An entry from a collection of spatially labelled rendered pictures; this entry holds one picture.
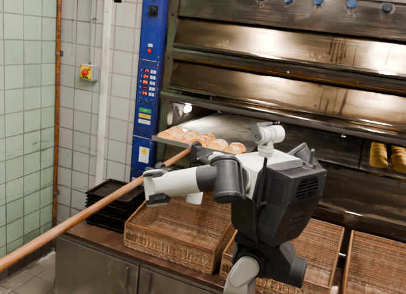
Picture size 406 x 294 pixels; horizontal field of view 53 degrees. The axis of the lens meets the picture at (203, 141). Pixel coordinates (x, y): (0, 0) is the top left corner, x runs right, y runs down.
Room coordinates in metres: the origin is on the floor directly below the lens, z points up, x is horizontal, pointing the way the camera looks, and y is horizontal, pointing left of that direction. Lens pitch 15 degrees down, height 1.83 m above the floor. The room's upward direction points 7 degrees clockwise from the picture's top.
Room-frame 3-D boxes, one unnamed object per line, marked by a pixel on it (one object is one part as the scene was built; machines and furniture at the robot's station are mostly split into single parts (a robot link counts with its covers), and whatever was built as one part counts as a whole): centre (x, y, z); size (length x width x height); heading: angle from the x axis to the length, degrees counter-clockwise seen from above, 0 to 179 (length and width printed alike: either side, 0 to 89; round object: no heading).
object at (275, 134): (1.49, -0.24, 1.47); 0.10 x 0.07 x 0.09; 131
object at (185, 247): (2.22, 0.05, 0.72); 0.56 x 0.49 x 0.28; 70
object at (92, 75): (2.76, 0.82, 1.46); 0.10 x 0.07 x 0.10; 69
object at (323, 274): (2.01, -0.51, 0.72); 0.56 x 0.49 x 0.28; 68
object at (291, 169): (1.44, -0.28, 1.27); 0.34 x 0.30 x 0.36; 131
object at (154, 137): (2.36, -0.02, 1.19); 0.55 x 0.36 x 0.03; 71
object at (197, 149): (2.05, 0.00, 1.19); 0.12 x 0.10 x 0.13; 36
